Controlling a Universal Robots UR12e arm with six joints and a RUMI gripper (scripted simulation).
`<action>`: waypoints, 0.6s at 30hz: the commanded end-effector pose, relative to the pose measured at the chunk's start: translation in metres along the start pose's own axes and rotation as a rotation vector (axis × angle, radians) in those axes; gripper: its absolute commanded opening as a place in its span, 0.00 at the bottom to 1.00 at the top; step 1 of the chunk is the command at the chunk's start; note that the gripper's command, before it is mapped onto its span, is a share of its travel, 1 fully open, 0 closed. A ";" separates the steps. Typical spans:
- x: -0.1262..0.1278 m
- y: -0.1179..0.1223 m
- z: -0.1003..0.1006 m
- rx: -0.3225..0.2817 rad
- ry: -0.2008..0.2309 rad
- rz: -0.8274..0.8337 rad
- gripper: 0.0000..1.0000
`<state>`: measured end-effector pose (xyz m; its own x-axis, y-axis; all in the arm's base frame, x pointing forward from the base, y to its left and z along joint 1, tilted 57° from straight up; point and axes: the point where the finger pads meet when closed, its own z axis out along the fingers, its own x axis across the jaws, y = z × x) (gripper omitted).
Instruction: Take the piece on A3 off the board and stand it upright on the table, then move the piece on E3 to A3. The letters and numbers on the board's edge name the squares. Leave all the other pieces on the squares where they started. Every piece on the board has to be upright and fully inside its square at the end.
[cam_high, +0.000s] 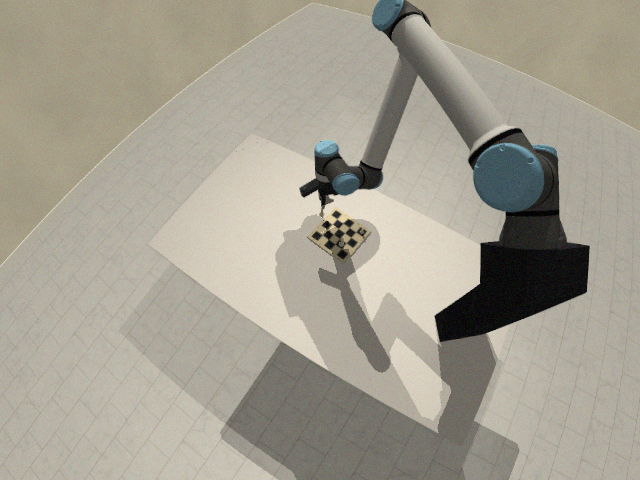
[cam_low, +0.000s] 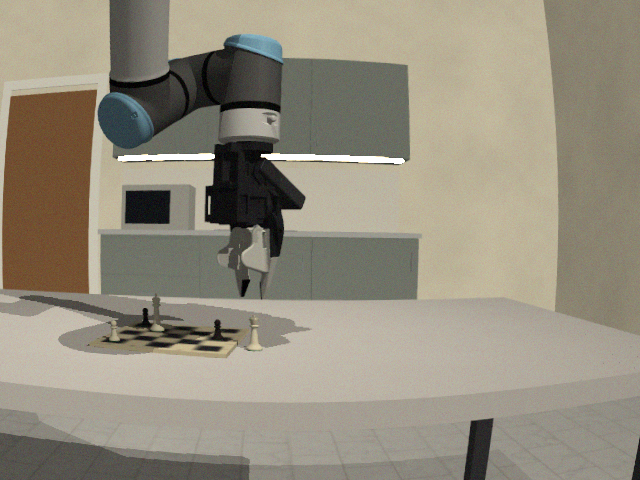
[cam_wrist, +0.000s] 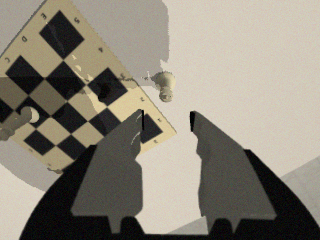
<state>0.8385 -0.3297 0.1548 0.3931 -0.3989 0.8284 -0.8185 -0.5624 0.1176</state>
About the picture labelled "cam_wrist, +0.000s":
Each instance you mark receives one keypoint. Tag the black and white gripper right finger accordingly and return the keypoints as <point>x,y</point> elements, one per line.
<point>240,187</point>

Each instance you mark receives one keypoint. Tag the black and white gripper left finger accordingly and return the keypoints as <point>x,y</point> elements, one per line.
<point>103,185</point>

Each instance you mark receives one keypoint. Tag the black and cream chessboard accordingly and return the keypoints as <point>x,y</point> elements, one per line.
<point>57,65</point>

